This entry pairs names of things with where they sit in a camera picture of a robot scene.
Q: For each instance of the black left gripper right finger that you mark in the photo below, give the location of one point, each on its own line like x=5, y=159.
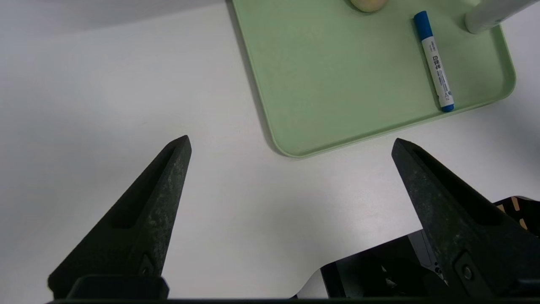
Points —
x=455, y=236

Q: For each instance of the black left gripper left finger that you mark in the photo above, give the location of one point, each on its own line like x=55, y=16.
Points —
x=143, y=228

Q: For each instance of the blue and white marker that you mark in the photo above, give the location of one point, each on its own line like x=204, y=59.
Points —
x=436, y=67

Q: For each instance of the white bun with yellow top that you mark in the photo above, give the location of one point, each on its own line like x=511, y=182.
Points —
x=369, y=5

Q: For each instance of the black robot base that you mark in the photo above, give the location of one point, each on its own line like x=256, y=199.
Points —
x=379, y=270

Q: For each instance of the light green plastic tray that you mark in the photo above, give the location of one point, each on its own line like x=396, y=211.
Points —
x=337, y=76

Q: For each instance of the white plastic bottle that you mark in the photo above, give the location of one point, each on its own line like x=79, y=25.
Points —
x=489, y=14

